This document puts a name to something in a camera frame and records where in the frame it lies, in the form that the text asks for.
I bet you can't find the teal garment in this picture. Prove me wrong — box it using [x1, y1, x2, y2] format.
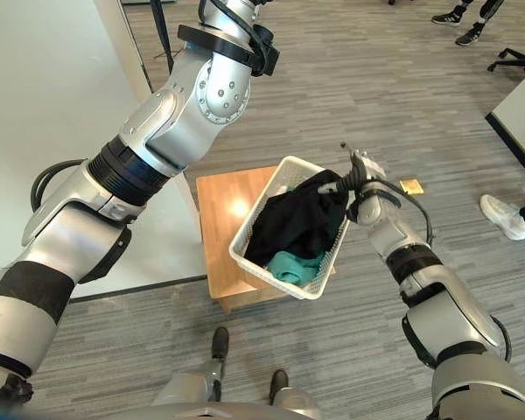
[265, 250, 326, 289]

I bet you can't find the white desk with dark edge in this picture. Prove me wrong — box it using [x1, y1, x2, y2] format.
[485, 64, 525, 190]

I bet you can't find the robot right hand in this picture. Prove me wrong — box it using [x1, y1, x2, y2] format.
[318, 140, 386, 195]

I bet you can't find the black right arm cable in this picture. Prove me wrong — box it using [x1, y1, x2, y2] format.
[374, 179, 435, 247]

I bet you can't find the white plastic laundry basket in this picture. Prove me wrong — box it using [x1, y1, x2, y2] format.
[228, 155, 352, 302]

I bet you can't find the brass floor socket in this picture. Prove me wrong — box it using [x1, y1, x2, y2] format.
[398, 178, 425, 195]

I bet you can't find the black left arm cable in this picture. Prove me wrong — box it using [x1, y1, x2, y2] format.
[29, 158, 89, 212]

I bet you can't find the robot left leg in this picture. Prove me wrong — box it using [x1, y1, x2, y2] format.
[151, 326, 231, 406]

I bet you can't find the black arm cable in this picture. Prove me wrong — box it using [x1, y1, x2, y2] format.
[374, 179, 435, 247]
[29, 158, 89, 212]

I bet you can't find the black office chair base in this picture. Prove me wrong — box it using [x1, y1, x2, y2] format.
[486, 46, 525, 74]

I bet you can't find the small wooden table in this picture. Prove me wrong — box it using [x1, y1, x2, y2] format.
[195, 164, 338, 315]

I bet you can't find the white bed with dark frame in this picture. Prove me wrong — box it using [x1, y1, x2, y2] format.
[0, 0, 209, 305]

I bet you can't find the robot right leg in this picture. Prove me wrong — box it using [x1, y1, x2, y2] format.
[268, 369, 321, 409]

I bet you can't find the black sneaker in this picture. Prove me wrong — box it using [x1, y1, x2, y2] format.
[431, 11, 463, 28]
[455, 24, 485, 47]

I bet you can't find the black hanging strap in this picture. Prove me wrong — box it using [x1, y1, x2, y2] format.
[150, 0, 177, 76]

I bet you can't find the white sneaker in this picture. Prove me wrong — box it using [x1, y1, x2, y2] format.
[479, 193, 525, 242]

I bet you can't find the silver robot torso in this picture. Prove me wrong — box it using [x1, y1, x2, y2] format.
[147, 401, 326, 420]

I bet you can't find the black garment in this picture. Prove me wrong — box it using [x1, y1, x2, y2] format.
[244, 169, 349, 269]

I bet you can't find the robot leg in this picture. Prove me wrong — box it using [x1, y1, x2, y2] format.
[151, 326, 231, 406]
[268, 369, 321, 409]

